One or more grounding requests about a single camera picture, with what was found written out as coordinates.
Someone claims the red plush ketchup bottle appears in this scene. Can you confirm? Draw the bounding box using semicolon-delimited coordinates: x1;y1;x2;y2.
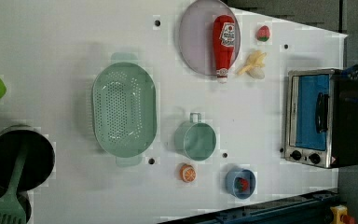
213;15;235;83

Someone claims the lavender round plate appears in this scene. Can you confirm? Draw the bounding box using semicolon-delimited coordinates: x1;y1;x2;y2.
178;0;241;76

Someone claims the green metal cup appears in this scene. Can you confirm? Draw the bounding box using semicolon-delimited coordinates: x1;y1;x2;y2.
174;112;216;161

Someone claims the green oval colander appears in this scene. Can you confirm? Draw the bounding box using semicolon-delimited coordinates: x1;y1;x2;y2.
91;52;158;167

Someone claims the orange slice toy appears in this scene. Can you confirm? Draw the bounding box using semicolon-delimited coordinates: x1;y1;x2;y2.
179;164;197;183

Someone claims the small strawberry toy in bowl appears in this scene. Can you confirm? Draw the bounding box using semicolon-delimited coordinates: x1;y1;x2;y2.
235;177;249;192

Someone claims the blue bowl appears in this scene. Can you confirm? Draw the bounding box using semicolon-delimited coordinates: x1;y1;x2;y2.
226;167;256;200

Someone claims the plush strawberry toy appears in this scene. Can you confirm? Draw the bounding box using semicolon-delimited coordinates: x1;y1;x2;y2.
256;25;270;42

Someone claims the silver toaster oven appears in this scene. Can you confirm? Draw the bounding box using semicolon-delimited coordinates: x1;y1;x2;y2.
284;69;358;169

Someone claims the black cooking pot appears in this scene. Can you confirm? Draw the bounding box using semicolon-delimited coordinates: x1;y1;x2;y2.
0;125;56;192

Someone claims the yellow red toy object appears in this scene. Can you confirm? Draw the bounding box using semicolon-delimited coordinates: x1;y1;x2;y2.
330;205;356;224

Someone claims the green slotted spatula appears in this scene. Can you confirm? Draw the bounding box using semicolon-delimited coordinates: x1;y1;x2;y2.
0;145;28;224

